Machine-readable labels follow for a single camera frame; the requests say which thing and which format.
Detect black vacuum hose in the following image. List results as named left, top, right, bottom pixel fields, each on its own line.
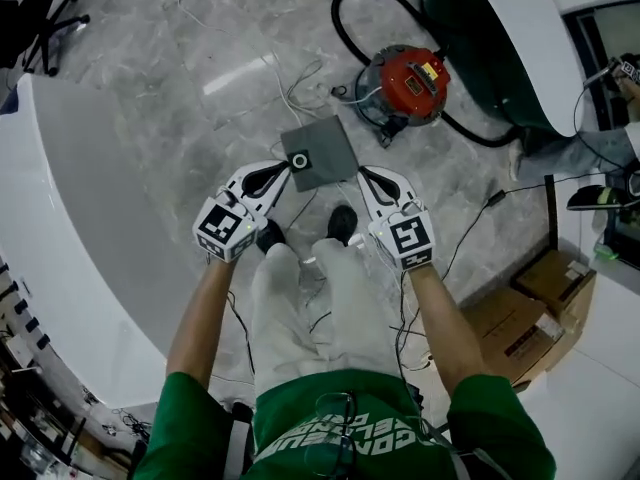
left=331, top=0, right=526, bottom=148

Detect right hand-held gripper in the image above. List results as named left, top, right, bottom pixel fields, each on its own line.
left=356, top=165, right=434, bottom=272

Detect cluttered equipment shelf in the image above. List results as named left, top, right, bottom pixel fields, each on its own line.
left=0, top=260, right=154, bottom=480

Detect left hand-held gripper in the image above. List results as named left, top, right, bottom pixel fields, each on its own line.
left=192, top=160, right=293, bottom=265

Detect person's black shoe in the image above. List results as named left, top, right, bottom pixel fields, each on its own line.
left=256, top=219, right=287, bottom=255
left=326, top=204, right=359, bottom=247

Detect large cardboard box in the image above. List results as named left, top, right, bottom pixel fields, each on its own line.
left=458, top=286, right=569, bottom=390

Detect eyeglasses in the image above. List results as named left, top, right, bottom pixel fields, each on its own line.
left=303, top=390, right=360, bottom=472

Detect black and green sneaker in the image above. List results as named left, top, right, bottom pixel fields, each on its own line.
left=566, top=184, right=632, bottom=213

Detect white curved desk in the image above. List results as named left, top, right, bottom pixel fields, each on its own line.
left=0, top=72, right=214, bottom=410

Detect white floor cable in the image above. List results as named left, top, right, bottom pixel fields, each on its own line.
left=175, top=0, right=334, bottom=125

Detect person's right forearm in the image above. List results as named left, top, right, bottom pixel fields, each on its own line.
left=407, top=266, right=490, bottom=397

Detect black office chair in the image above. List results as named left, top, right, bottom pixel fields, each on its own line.
left=0, top=0, right=92, bottom=77

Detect person's left forearm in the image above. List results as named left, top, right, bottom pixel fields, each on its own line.
left=164, top=255, right=242, bottom=387

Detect black upright post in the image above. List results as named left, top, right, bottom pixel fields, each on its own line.
left=543, top=174, right=560, bottom=253

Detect small cardboard box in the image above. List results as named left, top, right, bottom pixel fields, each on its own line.
left=513, top=248, right=597, bottom=322

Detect red vacuum cleaner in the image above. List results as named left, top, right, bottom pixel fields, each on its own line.
left=353, top=44, right=452, bottom=128

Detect person's white trousers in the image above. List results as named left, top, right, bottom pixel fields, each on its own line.
left=248, top=237, right=404, bottom=394

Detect person's green shirt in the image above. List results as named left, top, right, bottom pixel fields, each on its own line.
left=132, top=367, right=557, bottom=480

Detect person's black right shoe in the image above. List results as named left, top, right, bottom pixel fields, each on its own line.
left=326, top=204, right=359, bottom=247

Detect green and white counter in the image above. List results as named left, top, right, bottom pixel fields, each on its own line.
left=414, top=0, right=592, bottom=138

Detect person's black left shoe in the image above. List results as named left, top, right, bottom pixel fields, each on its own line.
left=256, top=219, right=287, bottom=255

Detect grey dust bag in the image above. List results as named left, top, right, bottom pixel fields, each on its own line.
left=279, top=115, right=361, bottom=193

